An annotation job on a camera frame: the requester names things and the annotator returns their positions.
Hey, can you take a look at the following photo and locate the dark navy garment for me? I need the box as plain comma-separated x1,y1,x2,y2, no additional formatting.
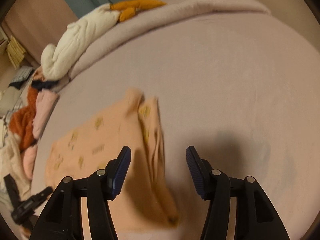
31,80,59,91

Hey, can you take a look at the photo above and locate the grey plaid pillow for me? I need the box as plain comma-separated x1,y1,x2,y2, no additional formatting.
9,66,34,89

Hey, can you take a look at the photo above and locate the straw woven item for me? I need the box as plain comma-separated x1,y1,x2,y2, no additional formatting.
6,36,27,69

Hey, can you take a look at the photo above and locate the light pink garment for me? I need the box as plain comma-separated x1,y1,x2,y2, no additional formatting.
22,145,38,181

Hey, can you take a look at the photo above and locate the cream fleece garment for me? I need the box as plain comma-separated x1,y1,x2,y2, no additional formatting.
1,131,31,210

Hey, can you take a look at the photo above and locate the rust fuzzy garment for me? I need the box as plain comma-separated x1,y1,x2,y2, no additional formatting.
9,86,39,152

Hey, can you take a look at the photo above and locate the pink curtain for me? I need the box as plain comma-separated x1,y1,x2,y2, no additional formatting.
1,0,78,63

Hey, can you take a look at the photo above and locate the folded pink garment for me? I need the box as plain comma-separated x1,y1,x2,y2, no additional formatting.
33,89,59,140

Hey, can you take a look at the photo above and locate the mauve folded duvet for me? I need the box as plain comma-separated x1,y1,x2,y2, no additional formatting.
68,0,271,80

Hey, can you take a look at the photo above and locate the orange printed kids garment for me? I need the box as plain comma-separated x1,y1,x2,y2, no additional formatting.
44,87,180,233

